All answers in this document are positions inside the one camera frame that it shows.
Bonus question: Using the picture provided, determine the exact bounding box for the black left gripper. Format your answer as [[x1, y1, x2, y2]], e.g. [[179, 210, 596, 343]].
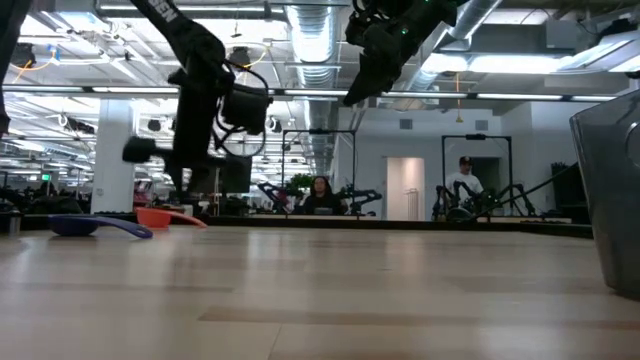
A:
[[122, 59, 236, 201]]

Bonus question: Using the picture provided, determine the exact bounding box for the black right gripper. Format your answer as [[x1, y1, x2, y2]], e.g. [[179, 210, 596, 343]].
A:
[[343, 0, 459, 106]]

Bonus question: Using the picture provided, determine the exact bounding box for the orange measuring cup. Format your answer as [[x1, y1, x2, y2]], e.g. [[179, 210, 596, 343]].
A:
[[134, 206, 209, 231]]

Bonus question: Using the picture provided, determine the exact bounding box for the dark blue measuring cup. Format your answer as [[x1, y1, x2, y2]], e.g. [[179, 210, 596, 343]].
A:
[[48, 213, 154, 240]]

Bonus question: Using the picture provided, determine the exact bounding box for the grey translucent plastic basket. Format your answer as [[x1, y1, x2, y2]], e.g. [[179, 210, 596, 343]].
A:
[[568, 88, 640, 302]]

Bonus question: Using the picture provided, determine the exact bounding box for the black computer monitor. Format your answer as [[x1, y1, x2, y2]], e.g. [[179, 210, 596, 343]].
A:
[[192, 156, 254, 196]]

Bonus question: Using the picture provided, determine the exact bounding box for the white room pillar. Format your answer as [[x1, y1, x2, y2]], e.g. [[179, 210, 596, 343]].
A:
[[89, 98, 140, 215]]

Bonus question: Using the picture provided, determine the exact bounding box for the long ceiling light bar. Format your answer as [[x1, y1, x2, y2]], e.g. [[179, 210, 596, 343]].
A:
[[0, 84, 619, 103]]

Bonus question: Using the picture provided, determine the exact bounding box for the white door panel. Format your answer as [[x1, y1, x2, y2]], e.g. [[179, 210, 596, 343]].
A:
[[385, 157, 427, 221]]

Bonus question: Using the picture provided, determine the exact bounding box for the background green plant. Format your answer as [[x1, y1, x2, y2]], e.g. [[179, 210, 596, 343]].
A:
[[288, 172, 315, 194]]

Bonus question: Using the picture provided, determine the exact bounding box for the person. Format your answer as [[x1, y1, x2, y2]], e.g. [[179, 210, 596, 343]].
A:
[[301, 175, 347, 216], [443, 155, 486, 214]]

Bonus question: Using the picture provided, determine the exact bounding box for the dark cabinet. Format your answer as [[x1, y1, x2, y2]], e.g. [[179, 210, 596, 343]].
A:
[[550, 160, 595, 224]]

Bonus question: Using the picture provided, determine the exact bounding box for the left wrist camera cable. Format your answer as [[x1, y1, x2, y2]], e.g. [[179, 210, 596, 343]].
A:
[[212, 58, 275, 160]]

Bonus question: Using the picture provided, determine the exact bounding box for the silver ceiling duct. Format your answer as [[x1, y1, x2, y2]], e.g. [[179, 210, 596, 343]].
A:
[[283, 0, 351, 176]]

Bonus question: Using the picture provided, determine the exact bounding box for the black background rig frame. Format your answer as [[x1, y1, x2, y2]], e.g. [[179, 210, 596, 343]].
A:
[[280, 128, 357, 216], [440, 133, 514, 216]]

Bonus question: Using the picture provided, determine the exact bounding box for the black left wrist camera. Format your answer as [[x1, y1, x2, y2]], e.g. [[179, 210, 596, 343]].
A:
[[221, 82, 274, 137]]

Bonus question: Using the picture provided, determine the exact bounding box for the black ceiling camera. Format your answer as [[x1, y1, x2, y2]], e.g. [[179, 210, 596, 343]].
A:
[[227, 45, 254, 71]]

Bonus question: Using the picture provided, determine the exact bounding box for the black table frame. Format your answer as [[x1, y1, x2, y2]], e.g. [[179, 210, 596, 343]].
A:
[[0, 212, 596, 240]]

